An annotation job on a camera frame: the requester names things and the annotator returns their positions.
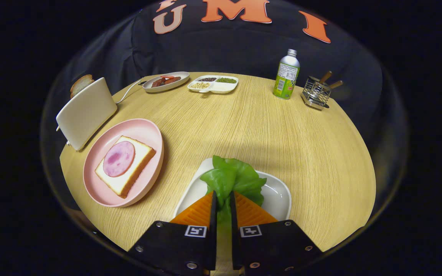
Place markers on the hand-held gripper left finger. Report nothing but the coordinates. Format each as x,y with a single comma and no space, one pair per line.
213,230

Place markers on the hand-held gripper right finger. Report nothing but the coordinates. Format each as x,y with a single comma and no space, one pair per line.
235,245

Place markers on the green lettuce leaf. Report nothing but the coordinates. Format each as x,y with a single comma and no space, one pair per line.
232,176

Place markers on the toasted bread slice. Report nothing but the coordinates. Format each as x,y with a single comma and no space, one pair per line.
81,83

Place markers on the white square plate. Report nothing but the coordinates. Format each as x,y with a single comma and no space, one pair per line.
278,195

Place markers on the white bread slice with crust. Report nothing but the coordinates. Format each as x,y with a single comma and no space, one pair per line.
138,153

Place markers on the pink ham slice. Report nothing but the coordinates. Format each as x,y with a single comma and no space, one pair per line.
118,159

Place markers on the pink round plate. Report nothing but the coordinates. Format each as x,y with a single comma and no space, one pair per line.
144,130

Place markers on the white divided dish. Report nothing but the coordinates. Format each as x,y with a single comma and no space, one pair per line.
223,87

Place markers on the pile of yellow soybeans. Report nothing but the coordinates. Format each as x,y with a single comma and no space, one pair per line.
200,85

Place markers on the small white round plate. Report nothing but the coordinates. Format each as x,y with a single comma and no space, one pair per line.
177,85

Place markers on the pile of green beans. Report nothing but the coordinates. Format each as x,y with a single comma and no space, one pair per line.
226,80

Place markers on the pile of dark red beans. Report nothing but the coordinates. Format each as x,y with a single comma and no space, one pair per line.
207,79

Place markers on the brown red meat piece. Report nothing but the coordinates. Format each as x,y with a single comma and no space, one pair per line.
157,82
173,80

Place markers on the green and silver bottle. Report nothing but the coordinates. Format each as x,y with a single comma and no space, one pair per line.
285,80

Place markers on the white toaster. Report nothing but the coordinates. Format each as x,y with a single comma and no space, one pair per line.
86,111

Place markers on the black backdrop cloth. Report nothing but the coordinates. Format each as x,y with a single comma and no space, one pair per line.
225,46

